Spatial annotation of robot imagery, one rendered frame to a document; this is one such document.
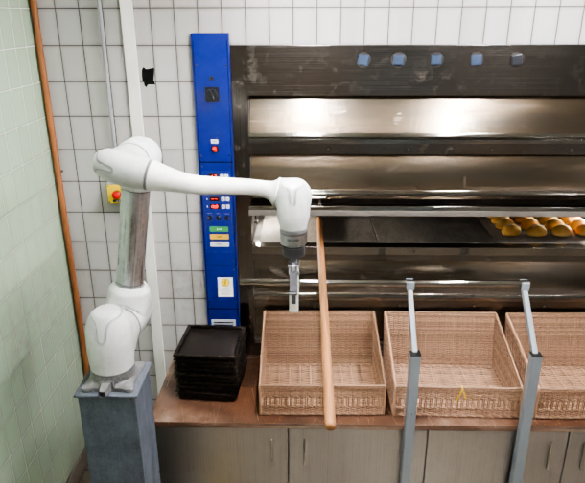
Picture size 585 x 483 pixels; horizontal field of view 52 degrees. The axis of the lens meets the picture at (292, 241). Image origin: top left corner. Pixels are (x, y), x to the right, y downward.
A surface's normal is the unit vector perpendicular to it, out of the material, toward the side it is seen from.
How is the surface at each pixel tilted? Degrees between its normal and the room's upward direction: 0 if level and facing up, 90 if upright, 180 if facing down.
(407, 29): 90
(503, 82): 90
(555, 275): 70
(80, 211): 90
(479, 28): 90
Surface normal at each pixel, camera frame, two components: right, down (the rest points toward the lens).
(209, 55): -0.02, 0.36
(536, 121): -0.02, 0.01
